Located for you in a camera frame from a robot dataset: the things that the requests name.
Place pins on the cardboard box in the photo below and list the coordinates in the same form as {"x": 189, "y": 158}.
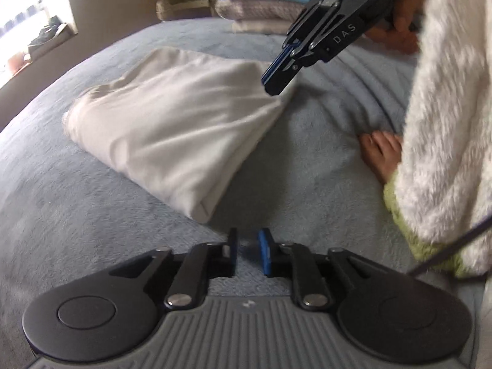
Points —
{"x": 50, "y": 38}

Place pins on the person's bare foot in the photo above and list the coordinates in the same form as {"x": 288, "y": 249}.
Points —
{"x": 382, "y": 153}

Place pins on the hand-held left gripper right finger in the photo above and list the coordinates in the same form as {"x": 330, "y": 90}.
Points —
{"x": 263, "y": 251}

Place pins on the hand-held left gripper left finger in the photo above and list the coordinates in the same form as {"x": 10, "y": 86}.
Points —
{"x": 232, "y": 253}

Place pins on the white sweatshirt with bear outline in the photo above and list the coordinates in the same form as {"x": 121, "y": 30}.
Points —
{"x": 180, "y": 123}

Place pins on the pink pot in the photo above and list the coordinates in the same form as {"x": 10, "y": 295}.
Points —
{"x": 15, "y": 60}

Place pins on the white fluffy robe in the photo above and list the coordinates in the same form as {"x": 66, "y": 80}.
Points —
{"x": 449, "y": 123}

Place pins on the window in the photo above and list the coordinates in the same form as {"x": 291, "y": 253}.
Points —
{"x": 15, "y": 15}

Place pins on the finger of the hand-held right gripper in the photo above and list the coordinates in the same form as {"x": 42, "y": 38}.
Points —
{"x": 286, "y": 78}
{"x": 278, "y": 61}

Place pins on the cream bedpost finial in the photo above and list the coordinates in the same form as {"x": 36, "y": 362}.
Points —
{"x": 164, "y": 8}

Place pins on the person's right hand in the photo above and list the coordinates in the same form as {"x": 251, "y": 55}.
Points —
{"x": 403, "y": 19}

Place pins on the grey blanket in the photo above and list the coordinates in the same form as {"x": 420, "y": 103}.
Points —
{"x": 96, "y": 219}

